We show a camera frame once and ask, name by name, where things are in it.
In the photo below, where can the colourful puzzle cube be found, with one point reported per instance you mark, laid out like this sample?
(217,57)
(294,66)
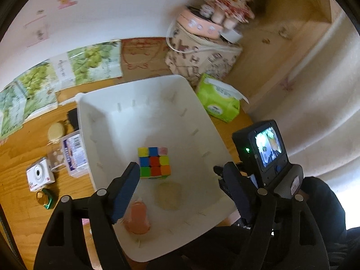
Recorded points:
(153,161)

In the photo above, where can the pink correction tape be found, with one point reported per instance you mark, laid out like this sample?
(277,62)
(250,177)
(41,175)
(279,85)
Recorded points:
(137,216)

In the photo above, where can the letter-print fabric bag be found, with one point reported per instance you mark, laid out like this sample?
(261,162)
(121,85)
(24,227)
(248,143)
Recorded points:
(202,59)

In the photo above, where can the white compact camera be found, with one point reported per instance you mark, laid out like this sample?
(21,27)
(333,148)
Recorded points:
(39,175)

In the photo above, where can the small clear plastic box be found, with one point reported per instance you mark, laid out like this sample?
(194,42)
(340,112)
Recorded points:
(56,159)

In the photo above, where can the brown cardboard sheet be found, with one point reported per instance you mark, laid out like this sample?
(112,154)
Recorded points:
(143,56)

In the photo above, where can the grape print flattened carton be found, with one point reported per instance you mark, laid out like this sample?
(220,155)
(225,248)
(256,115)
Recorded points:
(92,60)
(36,87)

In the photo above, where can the metal wall hook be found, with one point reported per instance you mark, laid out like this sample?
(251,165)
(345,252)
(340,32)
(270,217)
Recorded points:
(284,31)

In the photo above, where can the pink round box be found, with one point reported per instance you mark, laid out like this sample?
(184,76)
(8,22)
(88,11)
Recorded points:
(197,22)

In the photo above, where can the white floral curtain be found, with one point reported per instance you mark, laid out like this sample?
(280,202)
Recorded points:
(317,90)

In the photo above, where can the clear labelled plastic case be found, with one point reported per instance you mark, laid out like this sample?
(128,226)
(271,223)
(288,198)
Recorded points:
(74,153)

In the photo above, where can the green bottle with gold cap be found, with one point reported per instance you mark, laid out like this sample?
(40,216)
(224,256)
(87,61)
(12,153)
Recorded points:
(44,199)

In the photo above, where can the green tissue pack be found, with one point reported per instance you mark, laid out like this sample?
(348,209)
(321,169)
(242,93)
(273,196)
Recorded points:
(216,98)

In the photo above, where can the black zippered jacket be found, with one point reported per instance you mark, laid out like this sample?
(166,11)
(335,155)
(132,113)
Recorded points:
(213,247)

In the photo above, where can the wooden shelf unit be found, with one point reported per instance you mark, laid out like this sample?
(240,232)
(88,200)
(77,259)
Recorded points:
(295,33)

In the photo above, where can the small white charger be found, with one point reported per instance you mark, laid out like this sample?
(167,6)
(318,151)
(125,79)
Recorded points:
(232,36)

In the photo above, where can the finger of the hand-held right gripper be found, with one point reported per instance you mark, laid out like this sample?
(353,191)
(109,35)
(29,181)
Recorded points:
(218,172)

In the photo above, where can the gold round tin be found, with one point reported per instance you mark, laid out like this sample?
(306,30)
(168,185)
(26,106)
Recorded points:
(56,131)

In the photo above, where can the pink square wall note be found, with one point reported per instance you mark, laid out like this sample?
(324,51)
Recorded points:
(38,32)

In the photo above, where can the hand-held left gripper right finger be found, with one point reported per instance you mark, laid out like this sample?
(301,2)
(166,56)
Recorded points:
(239,194)

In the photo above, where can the rag doll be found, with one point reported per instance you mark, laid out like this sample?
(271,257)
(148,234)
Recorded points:
(230,0)

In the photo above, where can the person's right forearm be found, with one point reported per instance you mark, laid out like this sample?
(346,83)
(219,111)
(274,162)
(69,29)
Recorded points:
(323,202)

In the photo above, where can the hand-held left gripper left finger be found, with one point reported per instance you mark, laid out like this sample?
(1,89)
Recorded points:
(126,194)

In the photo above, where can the white plastic bin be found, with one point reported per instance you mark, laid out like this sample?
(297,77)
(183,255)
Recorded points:
(118,135)

